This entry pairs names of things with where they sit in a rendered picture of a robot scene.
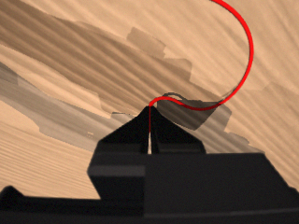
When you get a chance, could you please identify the red wire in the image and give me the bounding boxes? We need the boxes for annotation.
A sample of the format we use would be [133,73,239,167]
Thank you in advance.
[149,0,253,133]

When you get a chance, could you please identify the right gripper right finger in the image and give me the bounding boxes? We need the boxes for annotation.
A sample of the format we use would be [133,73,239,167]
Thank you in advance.
[150,105,206,154]

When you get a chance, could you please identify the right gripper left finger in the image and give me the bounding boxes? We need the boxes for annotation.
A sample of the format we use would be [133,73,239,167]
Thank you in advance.
[93,105,150,154]

